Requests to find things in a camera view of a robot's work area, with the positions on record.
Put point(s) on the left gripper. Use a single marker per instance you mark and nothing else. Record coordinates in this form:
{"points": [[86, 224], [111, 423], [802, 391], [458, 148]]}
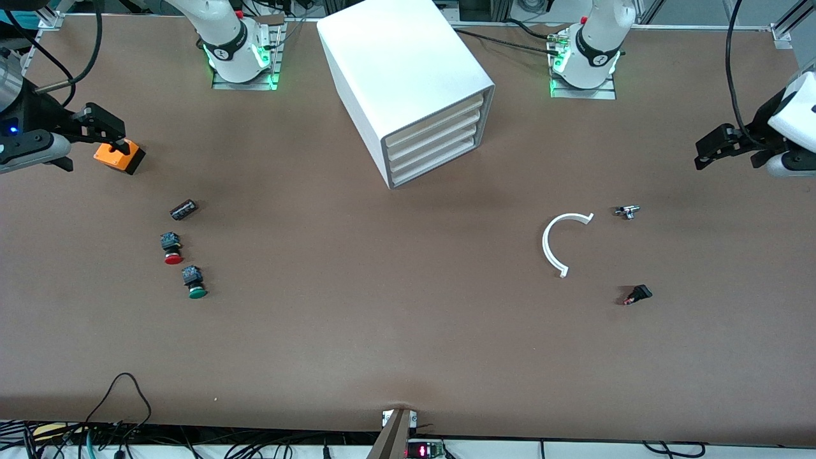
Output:
{"points": [[760, 121]]}

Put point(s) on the green push button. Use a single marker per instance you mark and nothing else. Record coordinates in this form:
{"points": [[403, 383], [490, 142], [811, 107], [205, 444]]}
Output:
{"points": [[196, 292]]}

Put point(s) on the orange button box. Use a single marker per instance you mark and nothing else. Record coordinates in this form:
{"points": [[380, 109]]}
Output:
{"points": [[118, 160]]}

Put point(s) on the device with red display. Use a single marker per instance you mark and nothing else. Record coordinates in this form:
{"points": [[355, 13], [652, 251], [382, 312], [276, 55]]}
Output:
{"points": [[424, 451]]}

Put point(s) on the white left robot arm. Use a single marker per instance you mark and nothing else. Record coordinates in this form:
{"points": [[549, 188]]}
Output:
{"points": [[599, 38]]}

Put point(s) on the black cylindrical component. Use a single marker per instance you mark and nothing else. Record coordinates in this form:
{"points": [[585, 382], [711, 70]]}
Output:
{"points": [[183, 209]]}

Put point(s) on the small metal connector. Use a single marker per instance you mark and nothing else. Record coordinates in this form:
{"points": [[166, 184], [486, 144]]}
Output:
{"points": [[628, 210]]}

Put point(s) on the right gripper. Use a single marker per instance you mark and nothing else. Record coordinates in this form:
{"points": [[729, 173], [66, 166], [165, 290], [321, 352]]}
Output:
{"points": [[43, 115]]}

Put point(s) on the red push button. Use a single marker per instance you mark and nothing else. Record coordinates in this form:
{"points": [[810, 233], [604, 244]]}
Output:
{"points": [[172, 257]]}

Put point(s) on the white curved plastic strip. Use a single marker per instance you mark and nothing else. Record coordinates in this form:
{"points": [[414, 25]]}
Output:
{"points": [[546, 245]]}

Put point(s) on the white box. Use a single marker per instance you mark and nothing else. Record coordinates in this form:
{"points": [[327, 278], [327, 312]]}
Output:
{"points": [[433, 136]]}

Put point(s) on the brown camera mount post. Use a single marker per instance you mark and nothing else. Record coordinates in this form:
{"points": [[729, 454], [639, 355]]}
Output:
{"points": [[392, 440]]}

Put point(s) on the small black red switch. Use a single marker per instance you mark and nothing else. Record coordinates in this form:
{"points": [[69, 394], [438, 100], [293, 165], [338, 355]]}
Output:
{"points": [[639, 293]]}

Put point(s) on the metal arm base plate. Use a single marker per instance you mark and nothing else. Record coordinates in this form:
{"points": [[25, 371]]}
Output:
{"points": [[583, 94], [245, 85]]}

